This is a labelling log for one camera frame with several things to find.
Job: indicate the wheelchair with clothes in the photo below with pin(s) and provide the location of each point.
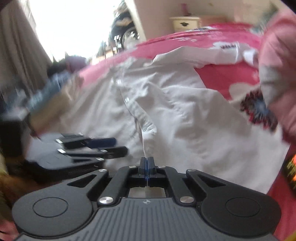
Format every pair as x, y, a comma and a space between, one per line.
123, 34

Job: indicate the green patterned pillow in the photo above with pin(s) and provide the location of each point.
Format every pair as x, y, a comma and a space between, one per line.
261, 25

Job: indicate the cream wooden nightstand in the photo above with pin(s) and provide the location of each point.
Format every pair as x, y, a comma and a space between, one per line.
184, 23

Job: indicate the pink floral bed blanket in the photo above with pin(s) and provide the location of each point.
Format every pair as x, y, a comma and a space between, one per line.
218, 77

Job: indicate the white button shirt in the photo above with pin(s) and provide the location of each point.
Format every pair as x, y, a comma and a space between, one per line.
161, 108

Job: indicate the black smartphone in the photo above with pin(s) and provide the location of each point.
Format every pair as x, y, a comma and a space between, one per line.
289, 171

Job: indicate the dark purple bag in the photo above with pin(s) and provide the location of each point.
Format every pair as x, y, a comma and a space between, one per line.
71, 64

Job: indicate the magenta cup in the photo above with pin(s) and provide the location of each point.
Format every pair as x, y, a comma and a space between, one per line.
184, 9

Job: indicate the person left hand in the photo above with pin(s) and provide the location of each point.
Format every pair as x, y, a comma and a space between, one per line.
12, 188

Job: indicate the folded light blue garment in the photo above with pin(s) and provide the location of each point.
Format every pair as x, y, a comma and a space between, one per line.
52, 87

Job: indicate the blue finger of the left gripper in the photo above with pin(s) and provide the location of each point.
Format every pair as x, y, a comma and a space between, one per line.
108, 153
86, 142

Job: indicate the pink quilted comforter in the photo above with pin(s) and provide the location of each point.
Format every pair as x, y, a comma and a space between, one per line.
277, 69

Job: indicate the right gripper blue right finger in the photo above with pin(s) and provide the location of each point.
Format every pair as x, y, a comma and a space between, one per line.
151, 171

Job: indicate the grey brown curtain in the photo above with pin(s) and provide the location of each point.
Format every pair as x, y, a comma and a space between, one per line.
23, 59

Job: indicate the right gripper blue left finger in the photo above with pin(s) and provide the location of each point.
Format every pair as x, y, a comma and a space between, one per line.
142, 172

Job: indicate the folded cream garments stack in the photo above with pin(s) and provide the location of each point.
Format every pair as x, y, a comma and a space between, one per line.
59, 104

